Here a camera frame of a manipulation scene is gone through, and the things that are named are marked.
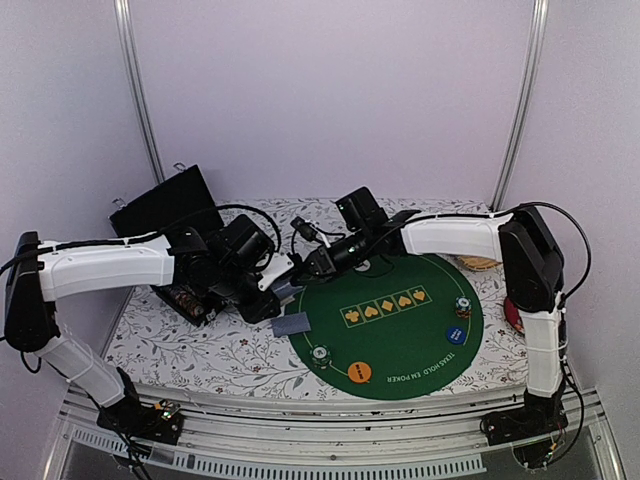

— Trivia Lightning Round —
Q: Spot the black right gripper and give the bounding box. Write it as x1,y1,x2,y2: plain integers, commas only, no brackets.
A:
294,227,374,286

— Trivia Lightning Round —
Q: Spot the grey card stack holder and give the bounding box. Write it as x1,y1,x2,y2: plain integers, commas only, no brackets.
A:
272,281,303,306

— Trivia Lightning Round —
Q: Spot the white dealer button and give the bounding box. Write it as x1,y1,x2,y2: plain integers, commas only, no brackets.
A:
354,261,371,273

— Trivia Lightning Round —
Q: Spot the orange big blind button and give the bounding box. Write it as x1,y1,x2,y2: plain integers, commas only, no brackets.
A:
347,361,373,384

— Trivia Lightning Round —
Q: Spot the multicolour poker chip stack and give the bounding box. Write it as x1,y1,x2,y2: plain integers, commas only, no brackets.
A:
454,296,472,319

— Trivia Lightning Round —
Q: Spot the blue small blind button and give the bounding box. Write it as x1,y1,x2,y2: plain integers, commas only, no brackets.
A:
446,327,467,345

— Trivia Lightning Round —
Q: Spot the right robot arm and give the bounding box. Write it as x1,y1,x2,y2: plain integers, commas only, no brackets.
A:
296,186,572,436

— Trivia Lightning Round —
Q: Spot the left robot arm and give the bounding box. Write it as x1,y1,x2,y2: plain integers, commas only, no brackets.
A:
1,215,294,434

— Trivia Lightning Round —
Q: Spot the poker chip row left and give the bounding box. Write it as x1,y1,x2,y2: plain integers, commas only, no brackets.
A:
169,286,205,319

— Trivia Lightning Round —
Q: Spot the round green poker mat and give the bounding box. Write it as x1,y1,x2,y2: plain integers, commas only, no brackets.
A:
286,255,484,400

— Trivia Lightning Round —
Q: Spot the floral patterned tablecloth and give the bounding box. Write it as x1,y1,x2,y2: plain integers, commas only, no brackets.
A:
105,197,566,401

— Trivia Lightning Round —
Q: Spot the black poker chip case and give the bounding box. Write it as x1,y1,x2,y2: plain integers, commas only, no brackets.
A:
109,165,224,327

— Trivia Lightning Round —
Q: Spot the round woven bamboo tray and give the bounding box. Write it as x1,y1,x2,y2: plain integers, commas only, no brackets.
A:
456,256,501,272

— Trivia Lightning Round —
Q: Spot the red floral round box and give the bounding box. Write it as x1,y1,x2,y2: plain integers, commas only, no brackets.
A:
503,297,525,336

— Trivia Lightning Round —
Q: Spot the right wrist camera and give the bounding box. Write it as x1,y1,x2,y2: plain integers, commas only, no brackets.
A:
290,216,331,248

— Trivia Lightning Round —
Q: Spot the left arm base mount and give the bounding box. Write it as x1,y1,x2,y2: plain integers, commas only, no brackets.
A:
97,397,184,446

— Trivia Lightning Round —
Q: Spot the aluminium front rail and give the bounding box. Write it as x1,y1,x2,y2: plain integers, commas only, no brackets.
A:
44,384,621,480

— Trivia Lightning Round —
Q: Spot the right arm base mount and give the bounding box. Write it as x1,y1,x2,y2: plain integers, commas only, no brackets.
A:
480,398,569,446

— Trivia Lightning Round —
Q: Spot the left aluminium frame post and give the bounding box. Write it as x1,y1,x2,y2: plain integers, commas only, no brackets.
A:
113,0,166,184

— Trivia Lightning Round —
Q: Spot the aluminium frame post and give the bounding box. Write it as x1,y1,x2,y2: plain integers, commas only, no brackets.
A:
113,0,166,184
489,0,549,211

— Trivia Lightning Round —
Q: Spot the right aluminium frame post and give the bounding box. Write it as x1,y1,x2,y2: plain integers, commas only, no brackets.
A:
489,0,549,211

